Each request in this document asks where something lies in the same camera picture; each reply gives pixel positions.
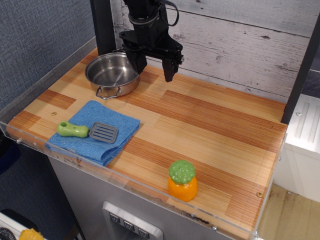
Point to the dark vertical post right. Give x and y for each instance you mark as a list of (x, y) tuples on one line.
[(302, 73)]

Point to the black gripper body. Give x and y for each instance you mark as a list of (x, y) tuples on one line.
[(151, 35)]

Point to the dark vertical post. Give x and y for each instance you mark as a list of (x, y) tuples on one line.
[(103, 26), (302, 73)]

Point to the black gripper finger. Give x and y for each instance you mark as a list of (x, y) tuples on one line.
[(137, 59), (170, 68)]

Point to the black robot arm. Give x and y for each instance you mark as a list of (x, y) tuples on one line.
[(148, 8)]

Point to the stainless steel pot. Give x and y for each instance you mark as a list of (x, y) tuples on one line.
[(111, 75)]

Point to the green handled grey spatula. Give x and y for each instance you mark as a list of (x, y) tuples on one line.
[(99, 131)]

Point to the yellow black object bottom left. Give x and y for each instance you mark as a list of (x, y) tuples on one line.
[(13, 224)]

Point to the white box with metal plate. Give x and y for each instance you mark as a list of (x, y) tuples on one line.
[(298, 168)]

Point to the orange pineapple salt shaker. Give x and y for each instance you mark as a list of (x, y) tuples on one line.
[(182, 181)]

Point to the grey cabinet with dispenser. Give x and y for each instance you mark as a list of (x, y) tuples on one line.
[(105, 211)]

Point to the blue folded cloth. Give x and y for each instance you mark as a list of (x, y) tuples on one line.
[(93, 150)]

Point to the dark vertical post left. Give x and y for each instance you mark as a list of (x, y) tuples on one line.
[(103, 26)]

